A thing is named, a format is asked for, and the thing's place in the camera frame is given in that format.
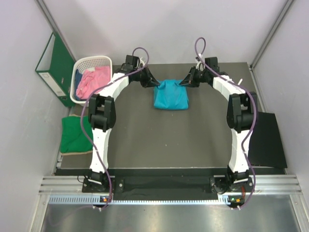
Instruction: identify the green ring binder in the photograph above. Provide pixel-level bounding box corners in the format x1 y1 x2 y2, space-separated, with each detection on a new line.
35 33 75 107

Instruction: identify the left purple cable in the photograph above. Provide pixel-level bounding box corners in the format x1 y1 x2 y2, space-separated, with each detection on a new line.
81 47 150 210

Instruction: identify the black board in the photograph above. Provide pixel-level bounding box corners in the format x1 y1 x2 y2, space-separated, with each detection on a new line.
248 112 287 169

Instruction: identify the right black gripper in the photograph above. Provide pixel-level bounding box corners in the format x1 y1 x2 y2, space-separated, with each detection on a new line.
180 67 209 88

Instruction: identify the white laundry basket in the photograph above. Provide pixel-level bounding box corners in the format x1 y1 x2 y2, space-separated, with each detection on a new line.
70 56 112 105

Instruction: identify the grey cable duct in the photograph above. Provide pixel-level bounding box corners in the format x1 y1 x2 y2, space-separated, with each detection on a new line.
48 195 240 206

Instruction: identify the navy blue t shirt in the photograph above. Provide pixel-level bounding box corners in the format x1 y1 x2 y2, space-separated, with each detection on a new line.
74 69 83 101

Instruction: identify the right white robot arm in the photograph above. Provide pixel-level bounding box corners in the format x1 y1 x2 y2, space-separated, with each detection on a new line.
180 57 257 193

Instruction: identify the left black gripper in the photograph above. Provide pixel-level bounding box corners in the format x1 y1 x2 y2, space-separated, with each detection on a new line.
132 65 160 87

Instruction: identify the green folded t shirt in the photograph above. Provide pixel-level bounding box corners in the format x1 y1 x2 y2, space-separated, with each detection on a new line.
60 115 94 153

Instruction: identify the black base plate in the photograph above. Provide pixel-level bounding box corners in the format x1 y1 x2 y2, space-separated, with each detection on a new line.
81 175 254 201

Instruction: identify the pink t shirt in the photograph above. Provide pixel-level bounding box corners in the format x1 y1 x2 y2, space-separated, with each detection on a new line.
76 66 111 100

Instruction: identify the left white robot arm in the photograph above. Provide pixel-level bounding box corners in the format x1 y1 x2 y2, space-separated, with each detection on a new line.
88 55 159 192

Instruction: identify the teal t shirt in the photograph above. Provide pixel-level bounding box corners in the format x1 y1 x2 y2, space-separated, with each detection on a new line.
154 79 189 110

